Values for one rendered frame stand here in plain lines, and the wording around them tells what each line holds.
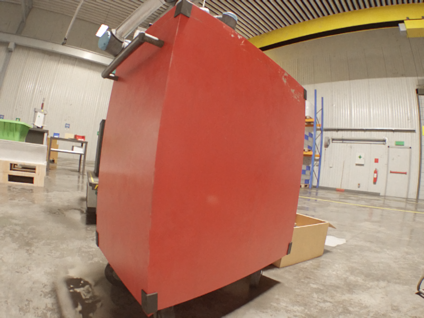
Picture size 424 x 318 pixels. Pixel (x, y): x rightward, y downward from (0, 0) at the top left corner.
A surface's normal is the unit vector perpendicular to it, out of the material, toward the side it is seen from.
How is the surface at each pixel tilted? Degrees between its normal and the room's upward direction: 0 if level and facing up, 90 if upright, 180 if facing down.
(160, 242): 90
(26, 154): 90
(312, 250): 90
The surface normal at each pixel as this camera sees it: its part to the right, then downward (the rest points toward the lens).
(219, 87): 0.69, 0.05
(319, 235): 0.43, 0.02
